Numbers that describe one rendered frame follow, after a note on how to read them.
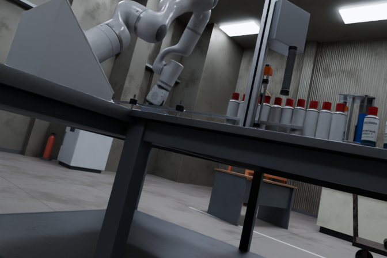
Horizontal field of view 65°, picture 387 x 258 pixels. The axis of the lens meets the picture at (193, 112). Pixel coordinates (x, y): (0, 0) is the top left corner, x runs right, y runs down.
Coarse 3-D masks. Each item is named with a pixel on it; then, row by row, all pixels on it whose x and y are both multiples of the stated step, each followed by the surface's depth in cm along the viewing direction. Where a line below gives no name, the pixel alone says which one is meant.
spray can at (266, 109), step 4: (268, 96) 137; (264, 100) 137; (268, 100) 137; (260, 104) 137; (264, 104) 136; (268, 104) 136; (264, 108) 136; (268, 108) 136; (264, 112) 135; (268, 112) 136; (264, 116) 135; (268, 116) 136; (264, 120) 135; (260, 124) 135; (264, 124) 135; (260, 128) 134; (264, 128) 134
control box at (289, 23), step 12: (276, 12) 129; (288, 12) 129; (300, 12) 132; (276, 24) 126; (288, 24) 129; (300, 24) 132; (276, 36) 126; (288, 36) 129; (300, 36) 132; (276, 48) 134; (288, 48) 131; (300, 48) 131
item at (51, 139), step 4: (52, 132) 663; (52, 136) 662; (48, 140) 659; (52, 140) 660; (48, 144) 657; (52, 144) 661; (48, 148) 656; (44, 152) 655; (48, 152) 655; (44, 156) 653; (48, 156) 656; (48, 160) 650
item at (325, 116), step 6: (324, 102) 126; (324, 108) 125; (330, 108) 125; (318, 114) 127; (324, 114) 124; (330, 114) 123; (318, 120) 125; (324, 120) 123; (330, 120) 123; (318, 126) 124; (324, 126) 123; (330, 126) 124; (318, 132) 123; (324, 132) 122; (318, 138) 122; (324, 138) 122
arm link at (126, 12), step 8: (128, 0) 122; (120, 8) 117; (128, 8) 119; (136, 8) 119; (144, 8) 119; (112, 16) 115; (120, 16) 114; (128, 16) 118; (136, 16) 117; (112, 24) 109; (120, 24) 110; (128, 24) 120; (120, 32) 109; (128, 32) 112; (120, 40) 109; (128, 40) 113; (120, 48) 112
